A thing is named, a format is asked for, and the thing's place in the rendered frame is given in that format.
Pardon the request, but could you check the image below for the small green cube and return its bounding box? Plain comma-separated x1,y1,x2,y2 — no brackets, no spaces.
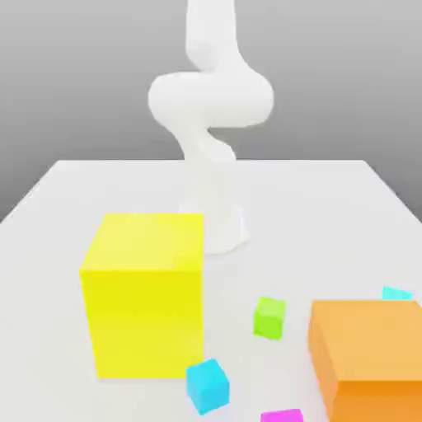
252,296,287,341

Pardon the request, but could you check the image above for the small cyan cube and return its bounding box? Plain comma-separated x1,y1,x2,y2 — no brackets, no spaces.
185,358,231,416
381,285,414,302

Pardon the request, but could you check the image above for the small magenta cube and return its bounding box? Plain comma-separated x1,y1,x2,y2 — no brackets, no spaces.
260,408,305,422

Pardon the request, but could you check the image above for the large yellow box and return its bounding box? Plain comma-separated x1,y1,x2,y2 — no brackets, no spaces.
79,213,204,380

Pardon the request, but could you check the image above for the large orange box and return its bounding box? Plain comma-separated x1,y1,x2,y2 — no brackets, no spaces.
307,299,422,422

